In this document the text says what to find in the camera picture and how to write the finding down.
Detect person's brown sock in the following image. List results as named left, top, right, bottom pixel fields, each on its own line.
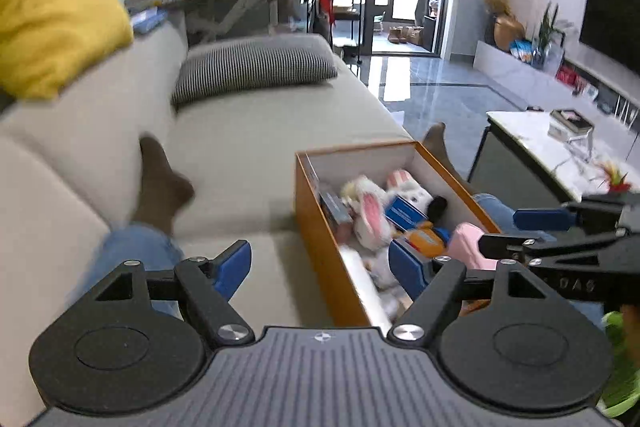
left=131, top=134, right=194, bottom=236
left=422, top=122, right=476, bottom=194

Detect white marble coffee table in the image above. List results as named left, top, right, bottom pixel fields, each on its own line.
left=468, top=112, right=639, bottom=208

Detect person's right brown sock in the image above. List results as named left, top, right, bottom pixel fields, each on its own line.
left=422, top=122, right=476, bottom=194

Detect person's right jeans leg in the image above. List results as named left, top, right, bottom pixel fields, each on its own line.
left=473, top=193, right=555, bottom=243

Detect person's left jeans leg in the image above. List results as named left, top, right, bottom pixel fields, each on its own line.
left=60, top=222, right=186, bottom=317

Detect beige sofa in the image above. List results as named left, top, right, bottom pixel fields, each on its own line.
left=1, top=18, right=407, bottom=426

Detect pink plush item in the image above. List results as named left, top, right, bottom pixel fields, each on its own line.
left=445, top=222, right=497, bottom=271

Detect blue Ocean Park tag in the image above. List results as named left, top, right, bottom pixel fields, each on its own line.
left=385, top=195, right=426, bottom=232

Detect orange storage box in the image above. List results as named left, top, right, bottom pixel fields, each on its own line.
left=294, top=141, right=500, bottom=327

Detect black metal shelf rack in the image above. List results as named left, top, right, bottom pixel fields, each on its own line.
left=304, top=0, right=363, bottom=65

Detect white tv cabinet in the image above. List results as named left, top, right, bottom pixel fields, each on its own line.
left=473, top=40, right=639, bottom=156

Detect yellow blanket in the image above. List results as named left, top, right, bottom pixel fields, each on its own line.
left=1, top=0, right=134, bottom=100

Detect black white checkered cushion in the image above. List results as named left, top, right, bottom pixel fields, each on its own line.
left=171, top=34, right=338, bottom=108

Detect green plastic object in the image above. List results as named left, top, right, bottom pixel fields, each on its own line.
left=599, top=311, right=639, bottom=419

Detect dark photo card box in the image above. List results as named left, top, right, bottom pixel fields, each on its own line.
left=319, top=188, right=352, bottom=228

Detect book on coffee table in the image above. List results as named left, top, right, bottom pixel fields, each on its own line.
left=548, top=109, right=593, bottom=142

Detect white pink crochet bunny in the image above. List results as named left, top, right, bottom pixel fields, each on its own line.
left=340, top=176, right=393, bottom=251

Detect golden vase dried flowers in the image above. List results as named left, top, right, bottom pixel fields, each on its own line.
left=484, top=0, right=525, bottom=52

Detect green potted plant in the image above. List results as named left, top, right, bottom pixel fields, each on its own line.
left=532, top=2, right=561, bottom=70

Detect person's left brown sock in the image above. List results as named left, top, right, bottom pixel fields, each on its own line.
left=131, top=134, right=194, bottom=236

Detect orange bear plush blue uniform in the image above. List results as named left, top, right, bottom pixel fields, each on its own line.
left=402, top=221, right=450, bottom=258

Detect person's jeans leg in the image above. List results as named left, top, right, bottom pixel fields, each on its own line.
left=60, top=222, right=186, bottom=317
left=473, top=193, right=555, bottom=243

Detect black television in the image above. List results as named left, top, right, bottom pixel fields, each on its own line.
left=579, top=0, right=640, bottom=74

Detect red flower decoration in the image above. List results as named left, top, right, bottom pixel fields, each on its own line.
left=598, top=161, right=632, bottom=194

